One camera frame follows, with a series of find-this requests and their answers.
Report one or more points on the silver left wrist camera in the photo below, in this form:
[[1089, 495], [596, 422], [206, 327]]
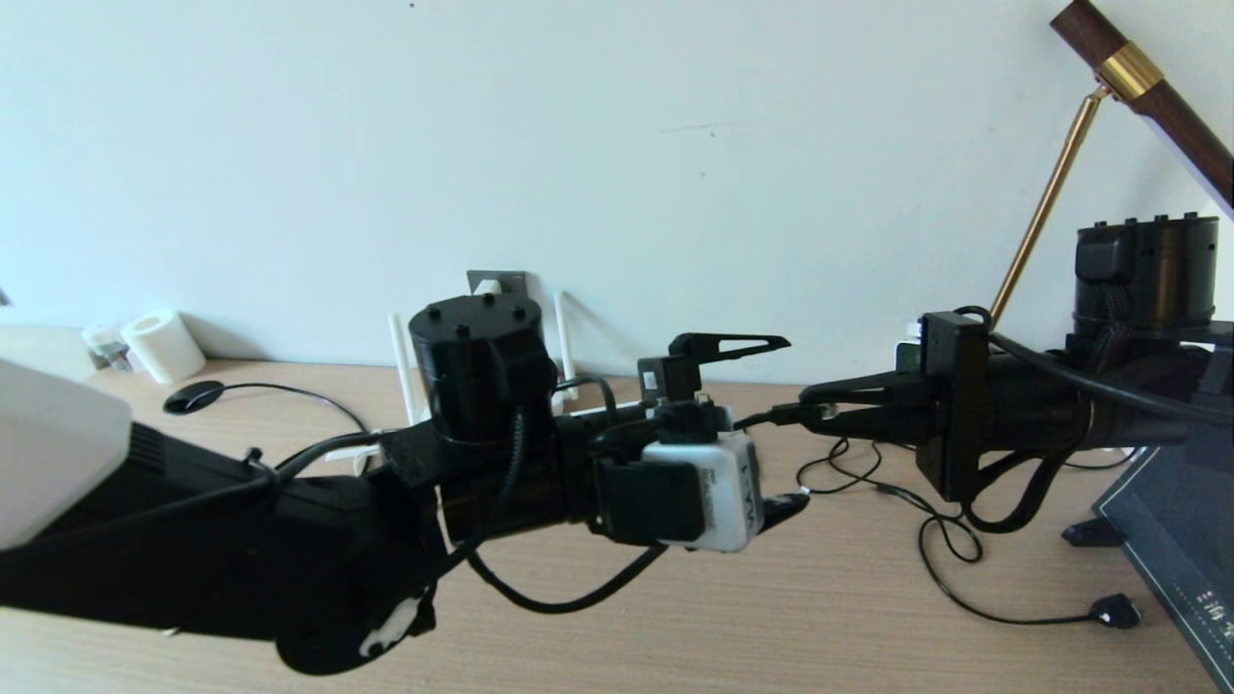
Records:
[[713, 492]]

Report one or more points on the white toilet paper roll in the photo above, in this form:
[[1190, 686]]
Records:
[[162, 347]]

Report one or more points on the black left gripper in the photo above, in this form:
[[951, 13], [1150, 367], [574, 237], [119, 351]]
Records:
[[617, 424]]

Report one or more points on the small clear jar white lid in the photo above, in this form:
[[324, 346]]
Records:
[[104, 342]]

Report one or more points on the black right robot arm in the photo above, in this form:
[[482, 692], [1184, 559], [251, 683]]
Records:
[[1147, 280]]

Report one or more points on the grey wall socket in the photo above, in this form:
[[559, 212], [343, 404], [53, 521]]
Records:
[[516, 281]]

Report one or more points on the white router with four antennas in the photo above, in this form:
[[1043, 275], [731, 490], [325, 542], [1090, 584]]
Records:
[[397, 366]]

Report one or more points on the dark blue framed board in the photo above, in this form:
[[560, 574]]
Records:
[[1181, 540]]

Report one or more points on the white square power adapter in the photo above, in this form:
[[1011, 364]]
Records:
[[489, 287]]

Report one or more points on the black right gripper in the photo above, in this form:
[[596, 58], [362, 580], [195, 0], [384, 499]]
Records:
[[954, 405]]

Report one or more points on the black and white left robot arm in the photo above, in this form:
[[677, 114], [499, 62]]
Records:
[[241, 549]]

